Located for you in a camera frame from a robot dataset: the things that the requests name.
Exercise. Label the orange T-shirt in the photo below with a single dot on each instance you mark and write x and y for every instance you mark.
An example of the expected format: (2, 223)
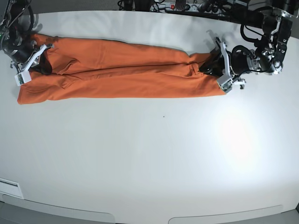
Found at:
(96, 68)

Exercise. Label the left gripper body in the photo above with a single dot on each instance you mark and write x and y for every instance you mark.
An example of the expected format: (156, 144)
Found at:
(241, 60)

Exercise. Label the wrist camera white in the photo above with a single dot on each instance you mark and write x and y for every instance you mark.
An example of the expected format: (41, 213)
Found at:
(225, 83)
(22, 78)

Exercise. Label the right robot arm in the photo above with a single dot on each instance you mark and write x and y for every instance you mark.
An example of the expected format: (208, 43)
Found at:
(10, 26)

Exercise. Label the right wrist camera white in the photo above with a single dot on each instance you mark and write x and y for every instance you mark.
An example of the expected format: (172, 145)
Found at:
(22, 78)

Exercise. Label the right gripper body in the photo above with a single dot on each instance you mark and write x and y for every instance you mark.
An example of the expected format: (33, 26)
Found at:
(20, 48)

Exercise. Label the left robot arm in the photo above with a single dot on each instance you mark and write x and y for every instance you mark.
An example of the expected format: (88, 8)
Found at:
(268, 28)

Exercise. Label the white power strip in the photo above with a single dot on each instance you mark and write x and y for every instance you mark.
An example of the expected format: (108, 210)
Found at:
(191, 6)

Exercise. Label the white label plate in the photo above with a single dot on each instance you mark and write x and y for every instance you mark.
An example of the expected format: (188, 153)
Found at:
(10, 188)

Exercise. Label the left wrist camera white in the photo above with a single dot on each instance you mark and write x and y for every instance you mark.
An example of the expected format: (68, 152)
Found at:
(225, 83)

